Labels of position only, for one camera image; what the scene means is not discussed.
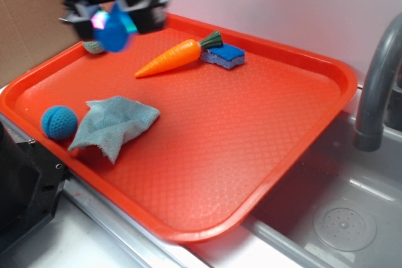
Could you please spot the blue sponge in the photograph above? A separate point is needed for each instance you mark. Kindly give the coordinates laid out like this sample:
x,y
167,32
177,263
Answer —
x,y
226,56

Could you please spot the light green cloth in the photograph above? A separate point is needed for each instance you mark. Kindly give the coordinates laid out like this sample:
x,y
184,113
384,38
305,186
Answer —
x,y
111,123

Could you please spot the grey faucet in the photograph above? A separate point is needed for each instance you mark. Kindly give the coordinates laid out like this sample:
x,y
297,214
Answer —
x,y
380,101

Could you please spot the blue textured ball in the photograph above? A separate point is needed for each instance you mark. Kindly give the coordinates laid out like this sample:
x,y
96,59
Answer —
x,y
59,122

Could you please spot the green textured ball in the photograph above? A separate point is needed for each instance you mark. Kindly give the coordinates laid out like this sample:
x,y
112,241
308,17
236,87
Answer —
x,y
93,47

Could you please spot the red plastic tray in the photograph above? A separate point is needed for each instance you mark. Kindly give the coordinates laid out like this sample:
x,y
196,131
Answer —
x,y
223,139

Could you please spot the orange toy carrot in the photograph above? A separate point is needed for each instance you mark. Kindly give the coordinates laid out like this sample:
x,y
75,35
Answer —
x,y
179,55

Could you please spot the grey sink basin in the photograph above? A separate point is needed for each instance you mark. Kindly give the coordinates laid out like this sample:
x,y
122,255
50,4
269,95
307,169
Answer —
x,y
337,206

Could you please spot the brown cardboard panel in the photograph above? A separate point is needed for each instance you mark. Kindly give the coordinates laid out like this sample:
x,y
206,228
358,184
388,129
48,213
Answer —
x,y
31,33

